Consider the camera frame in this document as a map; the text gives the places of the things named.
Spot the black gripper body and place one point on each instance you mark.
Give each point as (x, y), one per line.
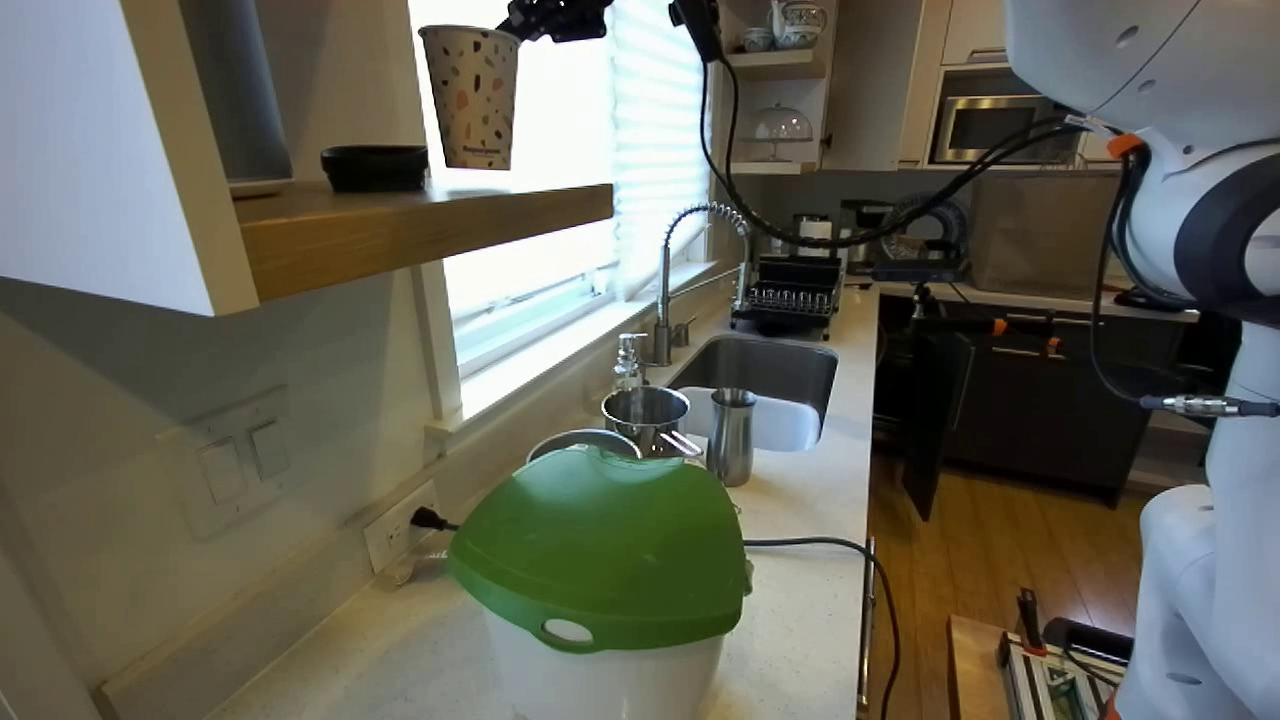
(556, 20)

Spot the white spotted paper cup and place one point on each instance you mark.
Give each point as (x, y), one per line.
(475, 90)

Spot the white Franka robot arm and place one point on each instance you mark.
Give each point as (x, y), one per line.
(1199, 84)

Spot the black bowl on shelf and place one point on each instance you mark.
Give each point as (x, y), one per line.
(375, 166)

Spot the grey cylinder on shelf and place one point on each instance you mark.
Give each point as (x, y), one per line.
(237, 90)

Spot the tall steel cup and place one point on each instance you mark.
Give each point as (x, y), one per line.
(731, 446)

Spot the clear soap dispenser bottle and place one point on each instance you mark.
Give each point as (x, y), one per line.
(628, 361)

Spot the black dish rack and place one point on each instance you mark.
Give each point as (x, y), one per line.
(788, 299)

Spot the stainless microwave oven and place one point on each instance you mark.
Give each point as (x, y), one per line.
(974, 124)

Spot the kitchen sink basin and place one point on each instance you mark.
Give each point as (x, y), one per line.
(788, 386)

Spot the green lid white container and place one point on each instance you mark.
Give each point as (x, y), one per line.
(604, 586)

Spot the wooden wall shelf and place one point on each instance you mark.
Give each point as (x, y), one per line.
(313, 237)

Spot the steel pot with handle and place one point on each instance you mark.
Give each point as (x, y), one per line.
(655, 423)

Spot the wall power outlet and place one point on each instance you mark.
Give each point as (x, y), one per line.
(404, 534)

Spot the white light switch plate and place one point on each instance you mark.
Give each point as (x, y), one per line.
(243, 458)

